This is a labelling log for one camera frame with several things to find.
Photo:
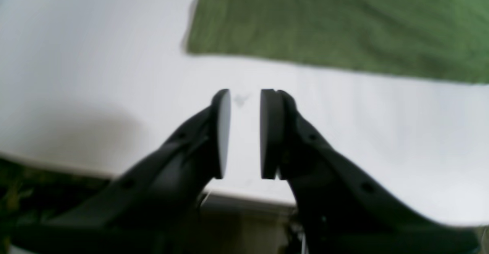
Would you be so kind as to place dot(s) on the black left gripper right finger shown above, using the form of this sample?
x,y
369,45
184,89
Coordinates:
x,y
341,208

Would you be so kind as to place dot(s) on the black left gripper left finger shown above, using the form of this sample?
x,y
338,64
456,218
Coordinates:
x,y
142,211

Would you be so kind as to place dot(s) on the olive green T-shirt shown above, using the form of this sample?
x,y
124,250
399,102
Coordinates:
x,y
433,39

